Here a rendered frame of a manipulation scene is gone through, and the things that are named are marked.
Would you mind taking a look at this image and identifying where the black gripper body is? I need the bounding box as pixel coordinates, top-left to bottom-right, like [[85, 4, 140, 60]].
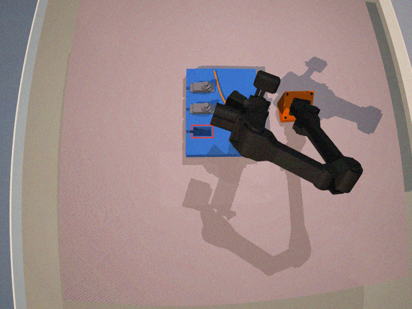
[[244, 71, 281, 119]]

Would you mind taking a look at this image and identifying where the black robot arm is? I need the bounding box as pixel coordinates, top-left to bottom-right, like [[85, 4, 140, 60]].
[[210, 91, 363, 195]]

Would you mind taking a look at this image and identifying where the blue flat deck plate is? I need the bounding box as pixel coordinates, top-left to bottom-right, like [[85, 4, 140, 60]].
[[185, 68, 257, 157]]

